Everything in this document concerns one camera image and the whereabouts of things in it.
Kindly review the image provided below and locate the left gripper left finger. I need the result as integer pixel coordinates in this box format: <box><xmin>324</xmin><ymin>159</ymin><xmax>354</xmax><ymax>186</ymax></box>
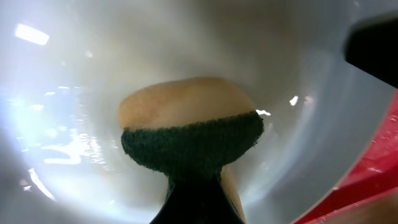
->
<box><xmin>150</xmin><ymin>178</ymin><xmax>198</xmax><ymax>224</ymax></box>

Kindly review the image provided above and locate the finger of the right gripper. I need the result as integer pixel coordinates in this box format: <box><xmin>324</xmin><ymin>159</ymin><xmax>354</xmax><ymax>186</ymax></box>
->
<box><xmin>344</xmin><ymin>12</ymin><xmax>397</xmax><ymax>88</ymax></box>

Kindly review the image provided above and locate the light blue plate top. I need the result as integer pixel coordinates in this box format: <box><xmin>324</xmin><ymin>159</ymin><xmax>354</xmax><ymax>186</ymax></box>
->
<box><xmin>1</xmin><ymin>0</ymin><xmax>397</xmax><ymax>223</ymax></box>

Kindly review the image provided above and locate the red plastic tray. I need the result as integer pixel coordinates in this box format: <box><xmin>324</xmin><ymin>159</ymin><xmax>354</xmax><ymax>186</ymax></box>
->
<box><xmin>295</xmin><ymin>94</ymin><xmax>397</xmax><ymax>224</ymax></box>

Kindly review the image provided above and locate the green yellow sponge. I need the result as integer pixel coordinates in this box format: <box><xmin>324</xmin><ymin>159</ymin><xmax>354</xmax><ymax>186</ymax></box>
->
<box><xmin>118</xmin><ymin>78</ymin><xmax>264</xmax><ymax>223</ymax></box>

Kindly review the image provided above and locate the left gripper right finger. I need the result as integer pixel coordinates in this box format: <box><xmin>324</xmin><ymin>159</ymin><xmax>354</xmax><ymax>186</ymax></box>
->
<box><xmin>198</xmin><ymin>177</ymin><xmax>244</xmax><ymax>224</ymax></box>

